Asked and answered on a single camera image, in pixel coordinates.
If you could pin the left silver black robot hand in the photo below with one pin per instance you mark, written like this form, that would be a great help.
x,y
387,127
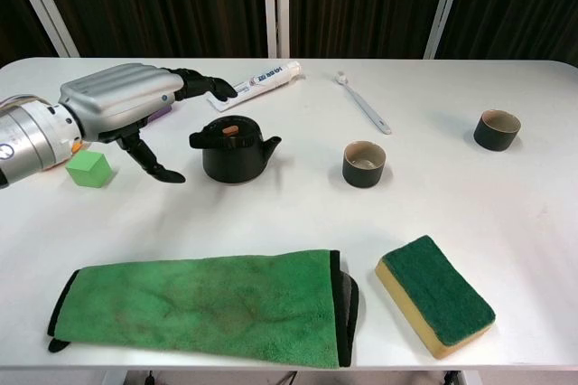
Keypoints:
x,y
117,91

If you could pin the black teapot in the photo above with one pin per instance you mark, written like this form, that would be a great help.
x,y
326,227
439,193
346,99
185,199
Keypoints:
x,y
230,159

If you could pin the dark cup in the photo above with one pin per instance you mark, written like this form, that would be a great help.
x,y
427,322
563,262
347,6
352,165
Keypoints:
x,y
363,175
494,138

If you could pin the purple white small box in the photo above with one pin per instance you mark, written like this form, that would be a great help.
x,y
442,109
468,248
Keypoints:
x,y
161,113

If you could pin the yellow tape measure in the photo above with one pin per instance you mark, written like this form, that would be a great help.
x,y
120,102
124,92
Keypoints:
x,y
77,147

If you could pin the green cube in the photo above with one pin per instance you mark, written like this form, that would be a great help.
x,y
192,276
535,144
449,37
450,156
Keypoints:
x,y
88,170

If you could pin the white toothpaste tube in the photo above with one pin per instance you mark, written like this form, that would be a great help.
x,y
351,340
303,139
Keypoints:
x,y
266,80

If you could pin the green microfibre towel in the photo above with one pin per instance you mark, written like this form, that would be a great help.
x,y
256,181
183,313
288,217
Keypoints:
x,y
203,308

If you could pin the white toothbrush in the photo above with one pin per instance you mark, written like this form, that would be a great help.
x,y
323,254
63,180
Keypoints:
x,y
366,107

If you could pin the green yellow sponge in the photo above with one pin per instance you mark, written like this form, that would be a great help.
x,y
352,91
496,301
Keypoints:
x,y
433,290

